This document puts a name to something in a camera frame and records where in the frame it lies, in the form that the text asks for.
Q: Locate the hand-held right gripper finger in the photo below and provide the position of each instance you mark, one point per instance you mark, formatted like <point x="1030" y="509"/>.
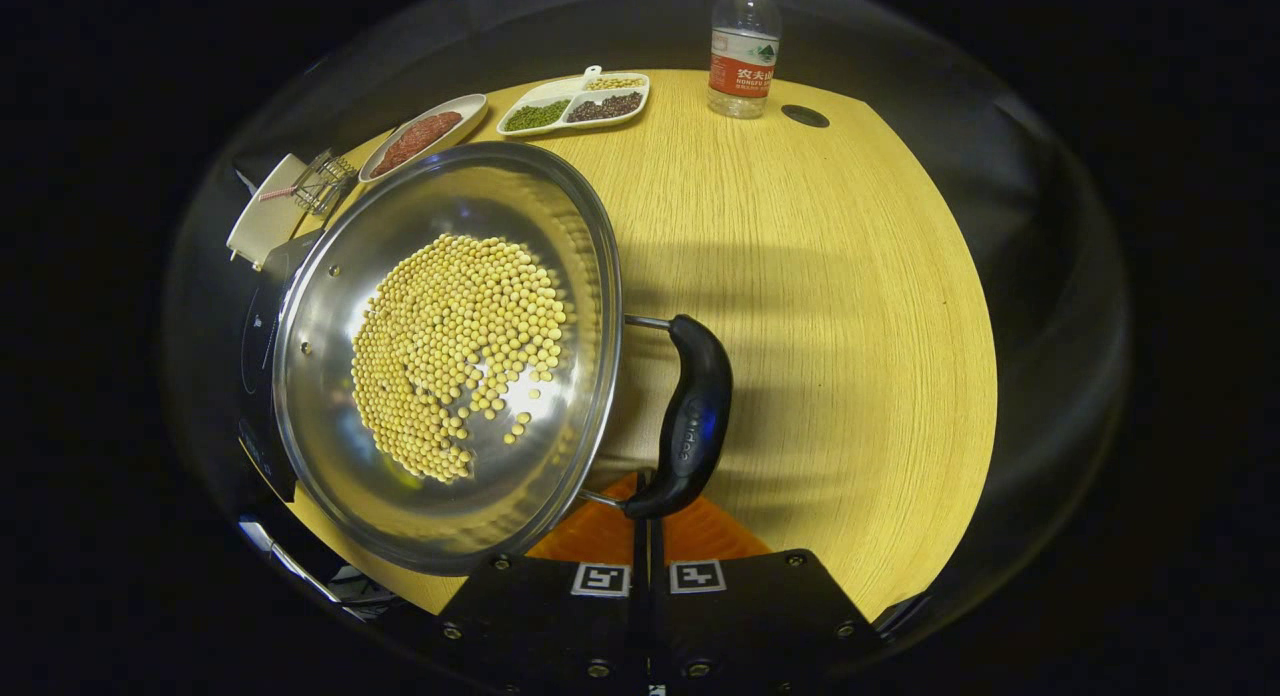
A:
<point x="656" y="546"/>
<point x="640" y="546"/>

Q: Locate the stainless steel pot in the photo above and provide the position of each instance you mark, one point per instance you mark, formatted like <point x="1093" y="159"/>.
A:
<point x="330" y="426"/>

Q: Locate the black induction cooktop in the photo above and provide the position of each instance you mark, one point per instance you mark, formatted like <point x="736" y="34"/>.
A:
<point x="258" y="356"/>

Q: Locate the pile of yellow soybeans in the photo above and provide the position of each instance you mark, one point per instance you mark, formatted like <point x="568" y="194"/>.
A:
<point x="450" y="346"/>

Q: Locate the white sheet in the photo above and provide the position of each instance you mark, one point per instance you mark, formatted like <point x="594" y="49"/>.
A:
<point x="290" y="566"/>

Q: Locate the dark red beans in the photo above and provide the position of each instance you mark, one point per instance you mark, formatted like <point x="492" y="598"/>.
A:
<point x="605" y="107"/>

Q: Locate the green mung beans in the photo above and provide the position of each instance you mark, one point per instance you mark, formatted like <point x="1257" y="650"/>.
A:
<point x="535" y="116"/>

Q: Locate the red meat slices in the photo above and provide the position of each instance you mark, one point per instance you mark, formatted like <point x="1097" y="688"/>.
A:
<point x="420" y="141"/>

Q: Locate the small yellow beans portion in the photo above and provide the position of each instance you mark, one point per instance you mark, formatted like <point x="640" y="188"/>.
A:
<point x="615" y="83"/>

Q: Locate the white divided dish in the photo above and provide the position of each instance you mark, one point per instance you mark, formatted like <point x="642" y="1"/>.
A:
<point x="550" y="91"/>

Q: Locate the round white plate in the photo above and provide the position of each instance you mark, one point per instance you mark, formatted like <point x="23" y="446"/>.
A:
<point x="470" y="111"/>

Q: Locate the clear plastic water bottle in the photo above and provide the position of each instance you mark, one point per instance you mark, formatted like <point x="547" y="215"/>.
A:
<point x="743" y="66"/>

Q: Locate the white toaster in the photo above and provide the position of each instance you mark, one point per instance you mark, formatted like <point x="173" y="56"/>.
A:
<point x="265" y="226"/>

